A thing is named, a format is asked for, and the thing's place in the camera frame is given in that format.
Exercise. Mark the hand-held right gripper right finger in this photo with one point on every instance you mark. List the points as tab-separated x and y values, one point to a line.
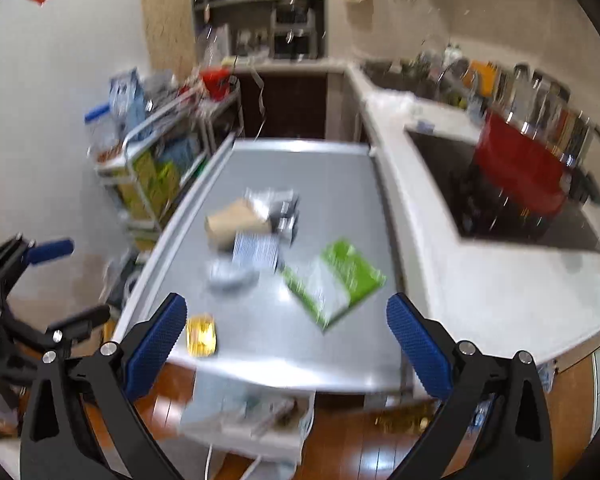
417	345

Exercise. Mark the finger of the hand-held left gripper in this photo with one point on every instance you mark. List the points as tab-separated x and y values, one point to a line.
80	322
50	250

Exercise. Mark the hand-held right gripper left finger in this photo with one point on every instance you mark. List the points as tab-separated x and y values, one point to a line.
160	340

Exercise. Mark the clear plastic bag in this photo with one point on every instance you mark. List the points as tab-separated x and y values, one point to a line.
230	276

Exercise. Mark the white printed paper receipt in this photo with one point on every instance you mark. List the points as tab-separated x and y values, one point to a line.
255	250

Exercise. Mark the yellow foil wrapper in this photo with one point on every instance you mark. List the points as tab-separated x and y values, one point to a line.
201	335

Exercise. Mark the green and white packet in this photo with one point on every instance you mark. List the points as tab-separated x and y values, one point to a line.
337	282

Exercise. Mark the white box under table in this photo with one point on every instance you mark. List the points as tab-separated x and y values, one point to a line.
250	410

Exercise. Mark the stack of green boxes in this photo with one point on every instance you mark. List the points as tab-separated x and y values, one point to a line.
152	180

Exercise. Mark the blue-lidded clear plastic jar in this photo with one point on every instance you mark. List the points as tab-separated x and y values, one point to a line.
99	127

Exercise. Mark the brown paper bag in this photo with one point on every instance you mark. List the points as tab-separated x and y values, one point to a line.
235	222

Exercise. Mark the black induction cooktop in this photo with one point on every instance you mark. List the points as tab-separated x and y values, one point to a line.
505	205

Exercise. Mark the blue and white packets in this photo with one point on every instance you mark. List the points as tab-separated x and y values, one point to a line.
127	95

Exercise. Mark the silver foil packet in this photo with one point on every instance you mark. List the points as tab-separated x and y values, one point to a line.
280	210

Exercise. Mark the white metal shelf cart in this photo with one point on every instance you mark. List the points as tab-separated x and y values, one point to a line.
180	125

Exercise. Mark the red cooking pot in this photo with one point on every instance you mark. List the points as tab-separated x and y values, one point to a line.
522	172

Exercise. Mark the red plastic container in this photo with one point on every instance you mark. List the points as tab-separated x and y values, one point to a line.
215	82

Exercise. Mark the row of kitchen jars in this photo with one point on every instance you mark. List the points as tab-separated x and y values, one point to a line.
530	102

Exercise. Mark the kitchen sink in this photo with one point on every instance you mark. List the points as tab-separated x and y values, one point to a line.
392	77

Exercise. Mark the grey wall shelf unit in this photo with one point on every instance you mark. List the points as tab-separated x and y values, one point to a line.
260	10

